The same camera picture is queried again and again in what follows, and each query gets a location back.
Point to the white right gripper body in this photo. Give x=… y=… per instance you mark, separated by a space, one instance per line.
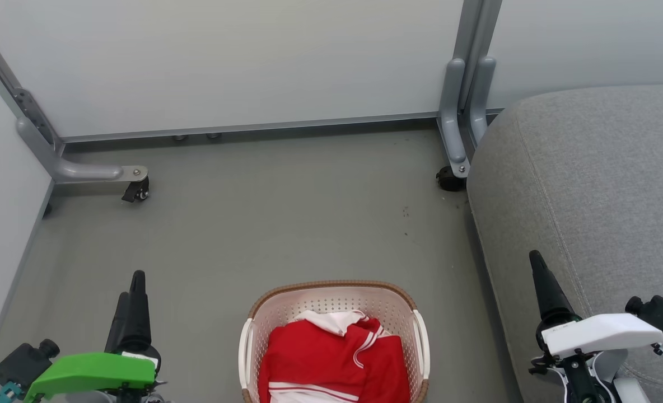
x=606 y=333

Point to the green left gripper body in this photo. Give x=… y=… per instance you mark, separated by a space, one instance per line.
x=90 y=369

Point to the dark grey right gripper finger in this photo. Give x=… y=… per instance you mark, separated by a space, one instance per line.
x=549 y=291

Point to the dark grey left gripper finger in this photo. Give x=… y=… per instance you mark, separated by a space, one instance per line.
x=140 y=313
x=117 y=330

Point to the red shorts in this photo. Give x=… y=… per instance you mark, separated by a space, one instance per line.
x=303 y=364

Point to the red white sports jersey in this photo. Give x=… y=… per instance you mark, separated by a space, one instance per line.
x=337 y=320

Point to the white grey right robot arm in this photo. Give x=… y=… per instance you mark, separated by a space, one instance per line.
x=628 y=389

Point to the grey fabric sofa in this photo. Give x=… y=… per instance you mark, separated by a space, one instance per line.
x=600 y=196

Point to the black caster wheel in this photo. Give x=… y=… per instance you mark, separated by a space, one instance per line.
x=136 y=191
x=449 y=180

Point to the white laundry basket brown rim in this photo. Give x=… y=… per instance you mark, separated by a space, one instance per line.
x=331 y=296

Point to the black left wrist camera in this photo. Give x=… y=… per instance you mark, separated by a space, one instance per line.
x=22 y=362

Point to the teal left camera connector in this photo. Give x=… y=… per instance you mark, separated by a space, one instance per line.
x=4 y=393

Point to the grey partition bottom rail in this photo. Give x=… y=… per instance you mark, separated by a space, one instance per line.
x=253 y=127

